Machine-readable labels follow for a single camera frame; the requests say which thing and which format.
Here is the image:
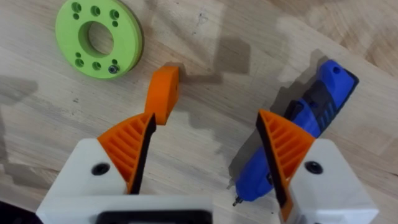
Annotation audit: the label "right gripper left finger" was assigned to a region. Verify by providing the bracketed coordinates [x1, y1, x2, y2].
[45, 112, 157, 197]

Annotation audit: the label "orange ribbed wedge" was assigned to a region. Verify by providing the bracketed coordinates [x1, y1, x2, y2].
[144, 65, 180, 126]

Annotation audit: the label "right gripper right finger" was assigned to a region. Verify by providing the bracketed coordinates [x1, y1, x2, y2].
[256, 108, 380, 224]

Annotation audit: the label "green disc with holes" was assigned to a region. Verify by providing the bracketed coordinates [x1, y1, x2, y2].
[55, 0, 144, 80]

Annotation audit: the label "blue electric screwdriver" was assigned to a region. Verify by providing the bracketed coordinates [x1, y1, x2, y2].
[232, 59, 360, 207]

